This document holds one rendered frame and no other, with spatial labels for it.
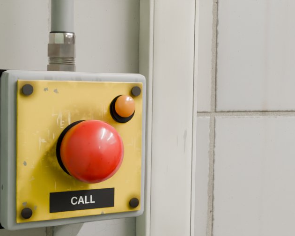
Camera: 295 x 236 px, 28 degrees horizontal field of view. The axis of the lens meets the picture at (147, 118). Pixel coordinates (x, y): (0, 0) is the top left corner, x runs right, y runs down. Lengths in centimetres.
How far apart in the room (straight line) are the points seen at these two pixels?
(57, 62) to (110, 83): 4
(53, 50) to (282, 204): 29
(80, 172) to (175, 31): 17
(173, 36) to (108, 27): 5
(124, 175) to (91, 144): 5
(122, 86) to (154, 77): 8
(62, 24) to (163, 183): 16
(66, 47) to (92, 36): 6
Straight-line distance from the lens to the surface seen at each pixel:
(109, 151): 36
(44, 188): 38
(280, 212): 59
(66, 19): 41
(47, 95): 37
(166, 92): 48
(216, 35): 53
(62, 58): 41
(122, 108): 39
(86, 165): 36
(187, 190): 50
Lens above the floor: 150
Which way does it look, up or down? 3 degrees down
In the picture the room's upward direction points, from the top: 1 degrees clockwise
